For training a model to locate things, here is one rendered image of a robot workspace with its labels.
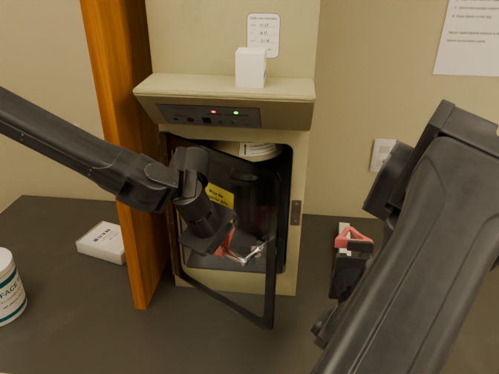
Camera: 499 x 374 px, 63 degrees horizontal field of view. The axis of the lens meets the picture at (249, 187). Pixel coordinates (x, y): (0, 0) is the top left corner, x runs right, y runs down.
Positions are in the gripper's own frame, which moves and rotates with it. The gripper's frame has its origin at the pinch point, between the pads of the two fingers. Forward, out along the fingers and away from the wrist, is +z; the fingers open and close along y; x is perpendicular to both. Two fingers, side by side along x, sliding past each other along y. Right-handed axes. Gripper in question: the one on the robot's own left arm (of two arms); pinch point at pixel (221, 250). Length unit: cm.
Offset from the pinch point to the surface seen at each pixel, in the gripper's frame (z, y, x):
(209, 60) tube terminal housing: -25.7, -24.6, -11.7
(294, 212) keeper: 8.8, -18.7, 4.1
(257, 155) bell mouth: -4.0, -21.8, -4.8
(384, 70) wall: 10, -73, 2
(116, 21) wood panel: -36.3, -18.1, -25.0
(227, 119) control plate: -18.1, -18.0, -5.1
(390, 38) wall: 2, -77, 2
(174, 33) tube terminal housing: -31.4, -23.5, -17.2
